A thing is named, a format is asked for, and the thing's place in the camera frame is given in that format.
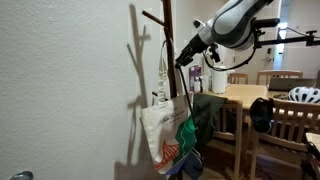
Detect black stereo camera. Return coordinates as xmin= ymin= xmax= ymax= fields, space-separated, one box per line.
xmin=251 ymin=17 xmax=281 ymax=28

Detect grey rounded object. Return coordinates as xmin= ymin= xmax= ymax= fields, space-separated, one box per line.
xmin=9 ymin=170 xmax=34 ymax=180

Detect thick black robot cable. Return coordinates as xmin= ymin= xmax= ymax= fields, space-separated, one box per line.
xmin=202 ymin=28 xmax=259 ymax=72

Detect black pouch bag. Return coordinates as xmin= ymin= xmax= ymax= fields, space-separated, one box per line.
xmin=249 ymin=97 xmax=276 ymax=134

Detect cream San Francisco tote bag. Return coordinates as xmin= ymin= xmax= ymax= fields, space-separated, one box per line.
xmin=140 ymin=39 xmax=198 ymax=176

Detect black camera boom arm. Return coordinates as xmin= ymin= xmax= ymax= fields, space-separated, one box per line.
xmin=255 ymin=29 xmax=320 ymax=48

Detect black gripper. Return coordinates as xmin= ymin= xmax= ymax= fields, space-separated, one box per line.
xmin=174 ymin=34 xmax=210 ymax=67

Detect grey laptop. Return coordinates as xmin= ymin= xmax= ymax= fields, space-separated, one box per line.
xmin=268 ymin=77 xmax=318 ymax=92

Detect light wooden chair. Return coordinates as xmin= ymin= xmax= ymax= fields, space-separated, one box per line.
xmin=204 ymin=99 xmax=244 ymax=180
xmin=248 ymin=97 xmax=320 ymax=180
xmin=255 ymin=69 xmax=304 ymax=86
xmin=228 ymin=72 xmax=249 ymax=85

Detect dark blue long-strap bag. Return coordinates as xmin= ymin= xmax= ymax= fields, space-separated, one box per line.
xmin=175 ymin=64 xmax=205 ymax=180

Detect brown wooden coat stand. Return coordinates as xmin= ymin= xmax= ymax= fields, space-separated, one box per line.
xmin=141 ymin=0 xmax=183 ymax=101

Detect white bicycle helmet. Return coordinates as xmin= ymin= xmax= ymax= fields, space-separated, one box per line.
xmin=288 ymin=86 xmax=320 ymax=104

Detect dark green jacket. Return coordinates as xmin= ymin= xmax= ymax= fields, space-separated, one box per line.
xmin=194 ymin=92 xmax=229 ymax=154

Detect black object red accents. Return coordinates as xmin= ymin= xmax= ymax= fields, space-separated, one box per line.
xmin=301 ymin=141 xmax=320 ymax=180

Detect light wooden dining table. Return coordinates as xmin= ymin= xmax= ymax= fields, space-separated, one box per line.
xmin=203 ymin=83 xmax=320 ymax=113

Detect white electric kettle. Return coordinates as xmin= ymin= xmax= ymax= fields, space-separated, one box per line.
xmin=210 ymin=68 xmax=228 ymax=94

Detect small white bottle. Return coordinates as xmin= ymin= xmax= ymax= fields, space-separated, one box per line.
xmin=193 ymin=76 xmax=202 ymax=93

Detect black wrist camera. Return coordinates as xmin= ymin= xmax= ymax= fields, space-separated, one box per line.
xmin=207 ymin=43 xmax=222 ymax=63

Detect purple box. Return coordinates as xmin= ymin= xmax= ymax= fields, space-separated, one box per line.
xmin=188 ymin=64 xmax=203 ymax=93

